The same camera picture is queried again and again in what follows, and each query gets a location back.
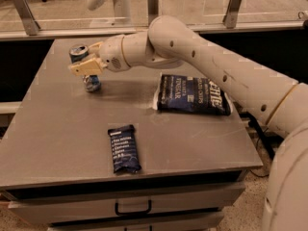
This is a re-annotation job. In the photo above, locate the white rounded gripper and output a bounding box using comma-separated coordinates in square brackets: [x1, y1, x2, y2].
[68, 35, 130, 76]

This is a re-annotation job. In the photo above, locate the blue silver redbull can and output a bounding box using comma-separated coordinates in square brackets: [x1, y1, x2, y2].
[68, 44, 102, 92]

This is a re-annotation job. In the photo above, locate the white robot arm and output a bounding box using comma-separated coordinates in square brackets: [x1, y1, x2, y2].
[69, 15, 308, 231]

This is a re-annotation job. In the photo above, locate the dark blue snack bar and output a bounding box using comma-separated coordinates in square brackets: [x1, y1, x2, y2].
[108, 125, 141, 173]

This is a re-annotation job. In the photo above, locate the blue kettle chips bag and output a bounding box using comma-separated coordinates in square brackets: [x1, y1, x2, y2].
[153, 74, 233, 116]

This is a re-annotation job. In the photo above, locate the upper grey drawer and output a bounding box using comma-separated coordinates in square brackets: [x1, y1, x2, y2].
[9, 182, 244, 224]

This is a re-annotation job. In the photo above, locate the grey drawer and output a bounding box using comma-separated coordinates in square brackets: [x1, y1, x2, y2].
[47, 212, 223, 231]
[9, 182, 244, 224]

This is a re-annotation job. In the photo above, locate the lower grey drawer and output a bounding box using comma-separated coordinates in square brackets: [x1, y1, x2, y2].
[47, 212, 223, 231]

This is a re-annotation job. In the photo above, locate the left metal railing bracket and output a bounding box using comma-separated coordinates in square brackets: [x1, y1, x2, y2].
[12, 0, 40, 36]

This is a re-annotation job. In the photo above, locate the metal railing bracket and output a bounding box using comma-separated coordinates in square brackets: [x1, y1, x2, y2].
[222, 0, 242, 29]
[12, 0, 40, 36]
[147, 0, 159, 24]

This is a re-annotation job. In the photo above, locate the middle metal railing bracket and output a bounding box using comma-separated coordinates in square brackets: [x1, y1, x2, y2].
[147, 0, 159, 24]

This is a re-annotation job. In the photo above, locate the right metal railing bracket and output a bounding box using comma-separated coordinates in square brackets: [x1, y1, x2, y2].
[222, 0, 242, 29]

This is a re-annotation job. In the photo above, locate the black drawer handle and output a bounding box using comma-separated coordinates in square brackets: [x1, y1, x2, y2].
[115, 199, 152, 217]

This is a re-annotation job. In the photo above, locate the black floor cable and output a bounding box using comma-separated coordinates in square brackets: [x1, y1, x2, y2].
[249, 125, 273, 179]

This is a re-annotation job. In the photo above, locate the black table leg frame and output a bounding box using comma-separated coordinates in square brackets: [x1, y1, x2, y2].
[247, 114, 275, 160]

